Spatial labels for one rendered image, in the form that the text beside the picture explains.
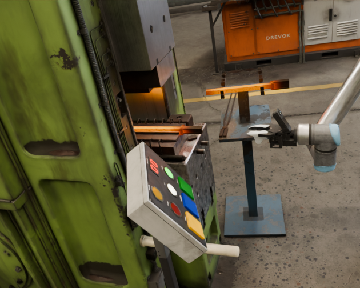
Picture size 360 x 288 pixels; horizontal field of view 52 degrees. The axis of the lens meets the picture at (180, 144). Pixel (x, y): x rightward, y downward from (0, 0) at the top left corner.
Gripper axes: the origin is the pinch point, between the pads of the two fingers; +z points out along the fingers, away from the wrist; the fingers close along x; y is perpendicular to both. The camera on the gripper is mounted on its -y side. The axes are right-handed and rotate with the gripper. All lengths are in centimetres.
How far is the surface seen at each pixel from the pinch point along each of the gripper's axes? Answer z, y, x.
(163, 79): 33.0, -29.3, -8.5
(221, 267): 25, 99, 3
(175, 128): 35.4, -0.9, -0.9
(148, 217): 17, -14, -74
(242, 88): 9.7, -3.4, 38.0
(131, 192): 25, -17, -67
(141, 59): 36, -41, -17
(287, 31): 7, 58, 352
